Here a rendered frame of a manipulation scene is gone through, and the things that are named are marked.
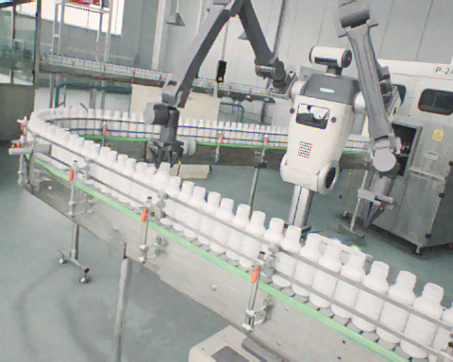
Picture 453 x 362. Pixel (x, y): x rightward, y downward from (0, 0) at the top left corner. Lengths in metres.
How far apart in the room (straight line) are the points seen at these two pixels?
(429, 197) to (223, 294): 3.69
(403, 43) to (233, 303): 12.82
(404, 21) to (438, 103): 9.26
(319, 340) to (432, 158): 3.75
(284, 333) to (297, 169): 0.79
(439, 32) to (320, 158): 11.97
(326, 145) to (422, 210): 3.18
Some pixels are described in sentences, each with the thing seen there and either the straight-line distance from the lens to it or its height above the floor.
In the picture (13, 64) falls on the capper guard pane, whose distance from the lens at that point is 6.43.
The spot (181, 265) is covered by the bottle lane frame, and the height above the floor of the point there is 0.91.
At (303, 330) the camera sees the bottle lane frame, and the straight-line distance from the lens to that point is 1.12.
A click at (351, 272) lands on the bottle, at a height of 1.12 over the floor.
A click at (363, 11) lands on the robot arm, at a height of 1.75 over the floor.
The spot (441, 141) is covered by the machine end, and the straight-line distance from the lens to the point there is 4.67.
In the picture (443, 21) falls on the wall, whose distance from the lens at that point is 13.57.
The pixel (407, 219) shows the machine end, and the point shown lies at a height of 0.34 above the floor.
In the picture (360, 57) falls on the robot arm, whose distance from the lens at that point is 1.21.
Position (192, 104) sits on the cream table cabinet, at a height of 1.06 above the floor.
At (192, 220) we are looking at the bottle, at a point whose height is 1.07.
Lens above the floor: 1.53
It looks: 15 degrees down
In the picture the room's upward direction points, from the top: 10 degrees clockwise
